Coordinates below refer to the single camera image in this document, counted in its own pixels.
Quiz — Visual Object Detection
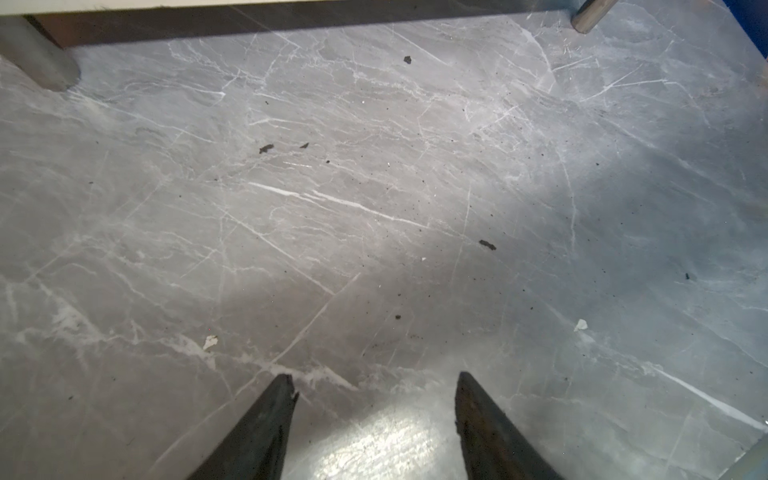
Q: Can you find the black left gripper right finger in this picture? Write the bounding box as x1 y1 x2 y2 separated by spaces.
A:
455 371 562 480

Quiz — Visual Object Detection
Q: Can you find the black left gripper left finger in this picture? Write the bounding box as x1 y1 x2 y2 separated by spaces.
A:
189 374 299 480

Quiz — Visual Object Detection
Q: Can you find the white two-tier shelf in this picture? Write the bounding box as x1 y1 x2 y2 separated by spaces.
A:
1 1 615 91

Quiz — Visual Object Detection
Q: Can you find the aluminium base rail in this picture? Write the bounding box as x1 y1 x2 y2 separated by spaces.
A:
719 435 768 480

